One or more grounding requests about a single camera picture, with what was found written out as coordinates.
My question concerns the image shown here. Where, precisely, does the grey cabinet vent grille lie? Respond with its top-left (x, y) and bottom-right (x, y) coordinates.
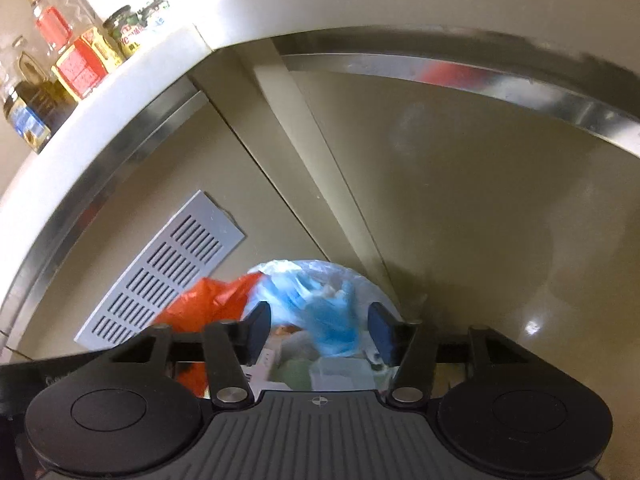
top-left (75, 190), bottom-right (248, 348)

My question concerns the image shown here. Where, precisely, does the red plastic bag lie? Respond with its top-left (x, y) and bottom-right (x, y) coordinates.
top-left (150, 272), bottom-right (263, 397)

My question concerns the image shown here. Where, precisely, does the glass jar yellow label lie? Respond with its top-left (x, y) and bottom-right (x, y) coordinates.
top-left (102, 5), bottom-right (146, 58)
top-left (135, 0), bottom-right (171, 36)

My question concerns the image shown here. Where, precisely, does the blue glove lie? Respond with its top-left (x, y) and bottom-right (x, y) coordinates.
top-left (257, 272), bottom-right (371, 358)

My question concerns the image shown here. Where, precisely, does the oil jug red yellow label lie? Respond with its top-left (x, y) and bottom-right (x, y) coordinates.
top-left (50, 27), bottom-right (126, 101)

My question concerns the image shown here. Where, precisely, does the oil bottle with blue label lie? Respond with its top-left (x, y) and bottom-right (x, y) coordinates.
top-left (2, 35), bottom-right (78, 153)

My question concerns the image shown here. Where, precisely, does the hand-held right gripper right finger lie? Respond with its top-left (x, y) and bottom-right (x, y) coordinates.
top-left (367, 301), bottom-right (532, 406)

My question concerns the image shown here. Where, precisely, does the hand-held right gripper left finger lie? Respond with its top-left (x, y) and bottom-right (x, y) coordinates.
top-left (105, 301), bottom-right (273, 409)

